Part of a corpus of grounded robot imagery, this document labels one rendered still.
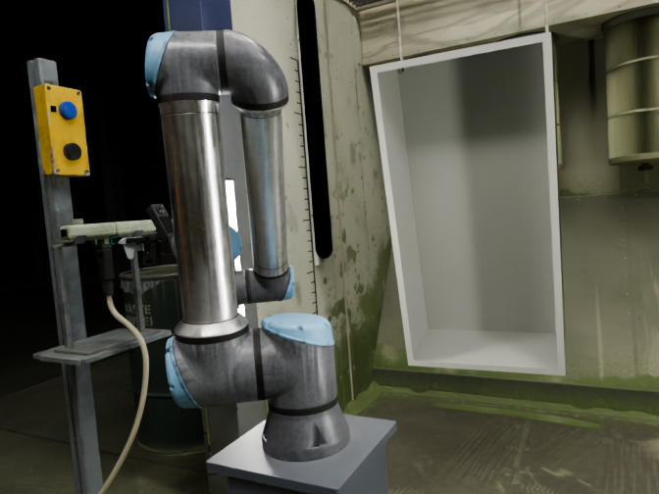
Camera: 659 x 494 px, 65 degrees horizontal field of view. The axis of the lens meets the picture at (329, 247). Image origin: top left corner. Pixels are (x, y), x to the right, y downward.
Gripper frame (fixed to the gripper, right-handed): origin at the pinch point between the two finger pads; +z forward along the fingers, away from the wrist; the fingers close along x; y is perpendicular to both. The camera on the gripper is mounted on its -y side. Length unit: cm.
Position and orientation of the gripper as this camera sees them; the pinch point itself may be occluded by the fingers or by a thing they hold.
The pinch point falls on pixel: (127, 239)
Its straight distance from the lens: 156.6
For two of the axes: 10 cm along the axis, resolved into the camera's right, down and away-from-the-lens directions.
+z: -8.9, 0.3, 4.6
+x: 4.6, -1.0, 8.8
